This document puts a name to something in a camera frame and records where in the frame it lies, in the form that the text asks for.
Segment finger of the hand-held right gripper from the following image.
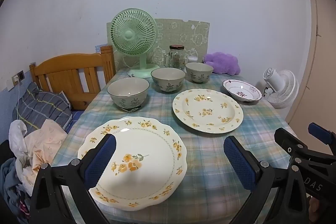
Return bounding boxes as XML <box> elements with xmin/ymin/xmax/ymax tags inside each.
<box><xmin>274</xmin><ymin>127</ymin><xmax>315</xmax><ymax>169</ymax></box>
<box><xmin>308</xmin><ymin>122</ymin><xmax>336</xmax><ymax>157</ymax></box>

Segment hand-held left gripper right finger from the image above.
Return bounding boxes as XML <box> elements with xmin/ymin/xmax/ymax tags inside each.
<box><xmin>223</xmin><ymin>135</ymin><xmax>310</xmax><ymax>224</ymax></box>

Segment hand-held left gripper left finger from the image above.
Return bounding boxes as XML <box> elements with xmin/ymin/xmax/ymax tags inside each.
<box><xmin>28</xmin><ymin>133</ymin><xmax>117</xmax><ymax>224</ymax></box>

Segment scalloped yellow flower plate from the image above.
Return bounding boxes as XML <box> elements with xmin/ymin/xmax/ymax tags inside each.
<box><xmin>77</xmin><ymin>116</ymin><xmax>187</xmax><ymax>212</ymax></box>

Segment round yellow flower plate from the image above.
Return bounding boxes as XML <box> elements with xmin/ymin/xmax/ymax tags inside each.
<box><xmin>172</xmin><ymin>89</ymin><xmax>244</xmax><ymax>134</ymax></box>

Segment small red flower plate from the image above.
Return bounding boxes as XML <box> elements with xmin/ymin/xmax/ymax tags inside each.
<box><xmin>223</xmin><ymin>79</ymin><xmax>262</xmax><ymax>102</ymax></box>

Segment green floral bowl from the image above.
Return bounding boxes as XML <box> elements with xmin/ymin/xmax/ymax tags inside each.
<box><xmin>185</xmin><ymin>62</ymin><xmax>214</xmax><ymax>83</ymax></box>
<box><xmin>151</xmin><ymin>68</ymin><xmax>186</xmax><ymax>93</ymax></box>
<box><xmin>107</xmin><ymin>78</ymin><xmax>150</xmax><ymax>110</ymax></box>

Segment person's right hand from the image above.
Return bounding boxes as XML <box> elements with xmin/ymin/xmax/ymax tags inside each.
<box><xmin>308</xmin><ymin>196</ymin><xmax>324</xmax><ymax>224</ymax></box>

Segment plaid tablecloth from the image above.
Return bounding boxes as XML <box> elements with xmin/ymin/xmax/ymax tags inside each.
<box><xmin>51</xmin><ymin>67</ymin><xmax>297</xmax><ymax>224</ymax></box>

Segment white fan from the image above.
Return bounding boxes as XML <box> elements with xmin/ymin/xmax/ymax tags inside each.
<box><xmin>263</xmin><ymin>68</ymin><xmax>300</xmax><ymax>109</ymax></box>

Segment peach cloth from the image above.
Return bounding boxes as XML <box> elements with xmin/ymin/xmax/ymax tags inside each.
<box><xmin>22</xmin><ymin>119</ymin><xmax>68</xmax><ymax>186</ymax></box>

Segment grey striped pillow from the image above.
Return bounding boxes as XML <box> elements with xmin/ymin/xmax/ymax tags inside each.
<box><xmin>13</xmin><ymin>81</ymin><xmax>72</xmax><ymax>132</ymax></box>

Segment white cloth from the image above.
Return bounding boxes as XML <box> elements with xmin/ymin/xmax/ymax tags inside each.
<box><xmin>9</xmin><ymin>120</ymin><xmax>28</xmax><ymax>157</ymax></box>

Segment purple plush toy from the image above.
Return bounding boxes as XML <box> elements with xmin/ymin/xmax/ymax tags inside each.
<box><xmin>203</xmin><ymin>52</ymin><xmax>241</xmax><ymax>76</ymax></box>

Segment wooden bed headboard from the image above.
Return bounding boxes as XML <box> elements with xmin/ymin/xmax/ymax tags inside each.
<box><xmin>29</xmin><ymin>46</ymin><xmax>116</xmax><ymax>110</ymax></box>

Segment glass jar mug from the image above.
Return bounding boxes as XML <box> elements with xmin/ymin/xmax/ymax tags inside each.
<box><xmin>164</xmin><ymin>45</ymin><xmax>185</xmax><ymax>69</ymax></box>

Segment green desk fan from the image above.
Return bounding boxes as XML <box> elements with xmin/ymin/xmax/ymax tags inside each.
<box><xmin>110</xmin><ymin>9</ymin><xmax>160</xmax><ymax>79</ymax></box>

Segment green cartoon printed board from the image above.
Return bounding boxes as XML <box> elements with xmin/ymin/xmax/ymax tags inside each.
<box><xmin>106</xmin><ymin>18</ymin><xmax>210</xmax><ymax>75</ymax></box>

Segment white cable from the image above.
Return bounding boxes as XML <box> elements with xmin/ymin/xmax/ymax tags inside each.
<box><xmin>14</xmin><ymin>80</ymin><xmax>22</xmax><ymax>122</ymax></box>

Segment wall socket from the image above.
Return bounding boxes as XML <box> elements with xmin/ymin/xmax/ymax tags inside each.
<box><xmin>12</xmin><ymin>70</ymin><xmax>25</xmax><ymax>83</ymax></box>

